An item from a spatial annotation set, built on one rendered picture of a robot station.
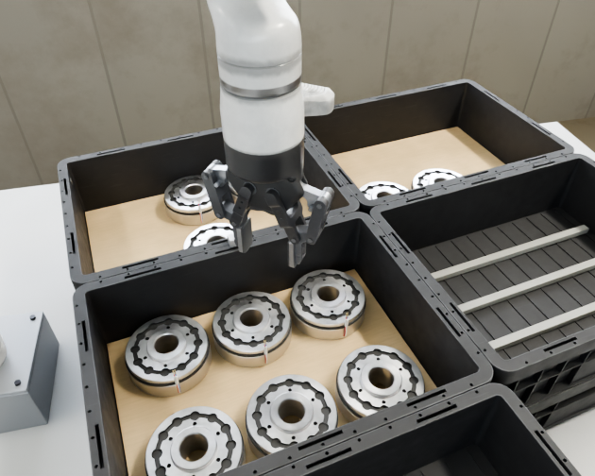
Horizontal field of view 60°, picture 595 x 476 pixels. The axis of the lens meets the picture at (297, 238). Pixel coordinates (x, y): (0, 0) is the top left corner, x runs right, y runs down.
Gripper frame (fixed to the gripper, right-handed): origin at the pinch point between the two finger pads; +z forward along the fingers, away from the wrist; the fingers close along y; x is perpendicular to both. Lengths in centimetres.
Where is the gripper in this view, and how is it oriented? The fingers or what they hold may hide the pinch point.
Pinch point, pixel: (269, 245)
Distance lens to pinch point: 57.3
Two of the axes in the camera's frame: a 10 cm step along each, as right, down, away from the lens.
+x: 3.9, -6.1, 6.9
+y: 9.2, 2.6, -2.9
